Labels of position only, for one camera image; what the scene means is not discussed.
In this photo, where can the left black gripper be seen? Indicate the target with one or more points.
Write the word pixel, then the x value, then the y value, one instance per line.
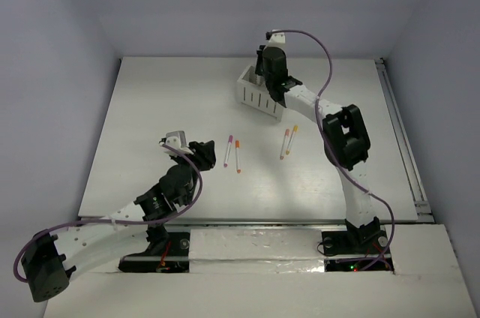
pixel 202 151

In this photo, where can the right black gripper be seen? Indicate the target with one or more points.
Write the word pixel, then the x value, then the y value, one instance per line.
pixel 259 52

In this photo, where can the salmon capped white marker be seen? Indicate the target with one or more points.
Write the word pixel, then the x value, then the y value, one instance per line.
pixel 286 137

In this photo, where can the yellow capped white marker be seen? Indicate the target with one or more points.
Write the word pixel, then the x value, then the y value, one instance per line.
pixel 291 139

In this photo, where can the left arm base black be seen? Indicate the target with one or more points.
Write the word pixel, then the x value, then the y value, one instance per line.
pixel 167 252

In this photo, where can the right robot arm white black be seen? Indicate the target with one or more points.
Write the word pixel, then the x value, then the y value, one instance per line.
pixel 345 137

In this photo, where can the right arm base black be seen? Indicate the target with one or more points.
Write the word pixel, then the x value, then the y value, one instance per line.
pixel 362 249

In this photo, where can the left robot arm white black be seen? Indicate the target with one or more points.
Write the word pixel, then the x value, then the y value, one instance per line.
pixel 56 256

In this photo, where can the purple capped white marker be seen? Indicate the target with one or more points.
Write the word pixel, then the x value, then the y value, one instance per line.
pixel 228 150

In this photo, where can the orange capped white marker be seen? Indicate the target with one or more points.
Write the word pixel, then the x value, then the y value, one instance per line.
pixel 237 157

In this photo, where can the white two-compartment pen holder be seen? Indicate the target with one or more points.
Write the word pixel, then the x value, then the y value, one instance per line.
pixel 252 92

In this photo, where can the white foam block centre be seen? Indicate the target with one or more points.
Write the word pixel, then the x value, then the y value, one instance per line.
pixel 254 251

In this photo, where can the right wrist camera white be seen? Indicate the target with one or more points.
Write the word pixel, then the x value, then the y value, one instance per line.
pixel 275 38

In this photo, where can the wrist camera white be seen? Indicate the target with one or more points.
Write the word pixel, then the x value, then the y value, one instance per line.
pixel 175 142
pixel 275 38

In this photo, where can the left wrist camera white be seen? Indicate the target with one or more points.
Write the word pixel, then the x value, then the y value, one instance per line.
pixel 175 142

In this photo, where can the aluminium rail front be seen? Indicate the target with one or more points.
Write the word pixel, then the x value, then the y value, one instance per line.
pixel 186 221

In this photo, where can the aluminium rail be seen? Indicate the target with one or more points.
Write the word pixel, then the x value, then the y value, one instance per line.
pixel 417 191
pixel 186 221

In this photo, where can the aluminium rail right side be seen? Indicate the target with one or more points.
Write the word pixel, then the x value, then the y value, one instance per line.
pixel 417 191

